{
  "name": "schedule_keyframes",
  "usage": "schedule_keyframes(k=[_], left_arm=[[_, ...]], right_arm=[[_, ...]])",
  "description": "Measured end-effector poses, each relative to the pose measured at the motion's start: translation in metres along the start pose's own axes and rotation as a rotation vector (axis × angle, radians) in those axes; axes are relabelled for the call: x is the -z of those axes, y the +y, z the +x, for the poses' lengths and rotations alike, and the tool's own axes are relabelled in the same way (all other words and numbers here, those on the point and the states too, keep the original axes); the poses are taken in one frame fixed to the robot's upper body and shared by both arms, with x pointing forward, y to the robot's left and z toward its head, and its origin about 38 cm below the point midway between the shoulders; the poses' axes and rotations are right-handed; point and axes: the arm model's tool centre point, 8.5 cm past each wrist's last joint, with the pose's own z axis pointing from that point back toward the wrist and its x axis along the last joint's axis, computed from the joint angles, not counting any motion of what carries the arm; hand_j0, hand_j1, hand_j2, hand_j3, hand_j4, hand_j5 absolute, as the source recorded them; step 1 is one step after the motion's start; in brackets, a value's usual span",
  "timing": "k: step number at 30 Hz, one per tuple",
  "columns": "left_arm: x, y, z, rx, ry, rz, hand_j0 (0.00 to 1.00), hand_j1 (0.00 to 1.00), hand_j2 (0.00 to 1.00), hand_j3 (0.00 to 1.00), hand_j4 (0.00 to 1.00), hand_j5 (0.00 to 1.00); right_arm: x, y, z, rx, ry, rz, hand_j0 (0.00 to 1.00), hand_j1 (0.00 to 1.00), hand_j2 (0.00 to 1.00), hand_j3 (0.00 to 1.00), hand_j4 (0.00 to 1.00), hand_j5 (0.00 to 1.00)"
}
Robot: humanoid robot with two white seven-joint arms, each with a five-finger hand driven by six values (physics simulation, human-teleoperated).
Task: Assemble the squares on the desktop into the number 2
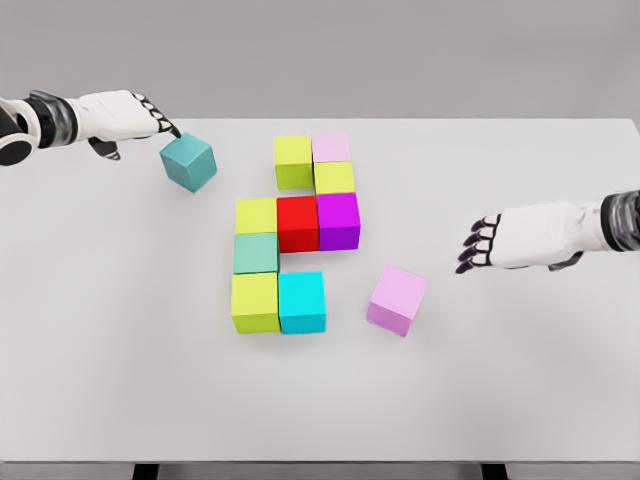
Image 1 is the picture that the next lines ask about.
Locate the mint green cube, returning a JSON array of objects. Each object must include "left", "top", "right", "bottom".
[{"left": 232, "top": 232, "right": 281, "bottom": 275}]

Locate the red cube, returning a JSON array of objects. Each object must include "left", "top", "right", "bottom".
[{"left": 275, "top": 195, "right": 321, "bottom": 254}]

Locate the cyan cube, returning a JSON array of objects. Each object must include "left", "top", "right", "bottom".
[{"left": 277, "top": 270, "right": 329, "bottom": 335}]

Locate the yellow-green cube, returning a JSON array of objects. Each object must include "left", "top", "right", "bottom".
[
  {"left": 229, "top": 272, "right": 282, "bottom": 336},
  {"left": 234, "top": 197, "right": 279, "bottom": 235},
  {"left": 313, "top": 160, "right": 357, "bottom": 196},
  {"left": 273, "top": 135, "right": 316, "bottom": 191}
]

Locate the teal cube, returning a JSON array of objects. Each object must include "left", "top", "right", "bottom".
[{"left": 159, "top": 132, "right": 218, "bottom": 194}]

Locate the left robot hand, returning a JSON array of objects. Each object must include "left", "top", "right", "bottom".
[{"left": 83, "top": 89, "right": 182, "bottom": 162}]

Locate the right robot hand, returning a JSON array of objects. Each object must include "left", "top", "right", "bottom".
[{"left": 454, "top": 201, "right": 585, "bottom": 275}]

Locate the pale pink cube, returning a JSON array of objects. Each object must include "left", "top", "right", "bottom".
[
  {"left": 366, "top": 264, "right": 429, "bottom": 339},
  {"left": 311, "top": 132, "right": 351, "bottom": 164}
]

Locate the purple cube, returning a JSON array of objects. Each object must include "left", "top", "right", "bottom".
[{"left": 316, "top": 192, "right": 362, "bottom": 252}]

